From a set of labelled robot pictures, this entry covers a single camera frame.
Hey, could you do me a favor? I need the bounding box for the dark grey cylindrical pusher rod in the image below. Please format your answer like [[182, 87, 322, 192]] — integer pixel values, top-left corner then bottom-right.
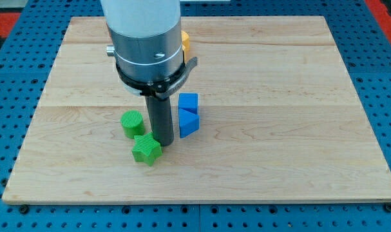
[[146, 97, 174, 146]]

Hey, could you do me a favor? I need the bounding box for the black clamp ring mount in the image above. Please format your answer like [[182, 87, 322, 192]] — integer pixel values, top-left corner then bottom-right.
[[115, 57, 198, 100]]

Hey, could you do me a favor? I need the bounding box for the green cylinder block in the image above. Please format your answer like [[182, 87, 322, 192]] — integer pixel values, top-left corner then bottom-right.
[[120, 110, 146, 139]]

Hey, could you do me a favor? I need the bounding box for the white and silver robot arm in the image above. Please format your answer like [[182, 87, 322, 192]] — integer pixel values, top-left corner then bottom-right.
[[100, 0, 197, 146]]

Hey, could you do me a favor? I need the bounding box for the green star block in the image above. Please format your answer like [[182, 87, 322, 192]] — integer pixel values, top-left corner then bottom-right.
[[131, 132, 162, 166]]

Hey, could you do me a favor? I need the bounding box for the blue cube block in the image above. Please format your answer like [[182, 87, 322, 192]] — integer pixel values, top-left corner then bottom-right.
[[178, 93, 198, 114]]

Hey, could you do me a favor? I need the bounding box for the blue triangular prism block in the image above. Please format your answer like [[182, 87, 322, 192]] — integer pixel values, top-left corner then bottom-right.
[[178, 108, 200, 139]]

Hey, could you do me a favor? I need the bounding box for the yellow block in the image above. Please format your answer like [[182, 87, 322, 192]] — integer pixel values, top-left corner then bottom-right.
[[181, 30, 190, 62]]

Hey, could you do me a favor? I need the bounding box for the light wooden board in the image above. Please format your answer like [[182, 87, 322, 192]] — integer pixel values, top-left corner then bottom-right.
[[3, 16, 391, 205]]

